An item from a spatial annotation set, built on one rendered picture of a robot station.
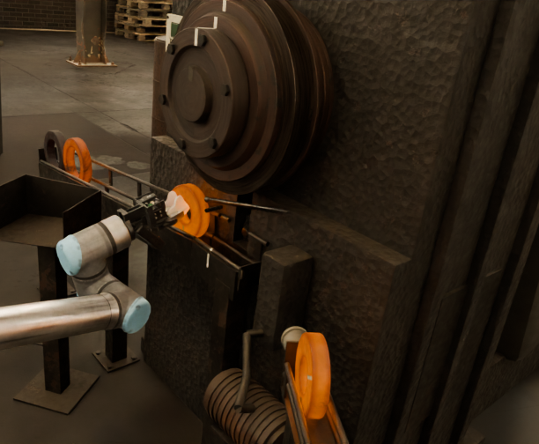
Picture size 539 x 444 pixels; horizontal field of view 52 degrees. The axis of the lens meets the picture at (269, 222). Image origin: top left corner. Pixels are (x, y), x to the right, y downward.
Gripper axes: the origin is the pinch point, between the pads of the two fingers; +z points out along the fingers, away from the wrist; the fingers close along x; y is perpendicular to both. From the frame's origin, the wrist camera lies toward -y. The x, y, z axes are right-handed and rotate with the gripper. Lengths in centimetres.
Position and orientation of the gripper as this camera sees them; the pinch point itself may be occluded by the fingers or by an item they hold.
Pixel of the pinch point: (188, 204)
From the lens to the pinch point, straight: 156.5
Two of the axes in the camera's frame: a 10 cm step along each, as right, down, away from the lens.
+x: -6.6, -3.6, 6.6
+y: -0.9, -8.3, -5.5
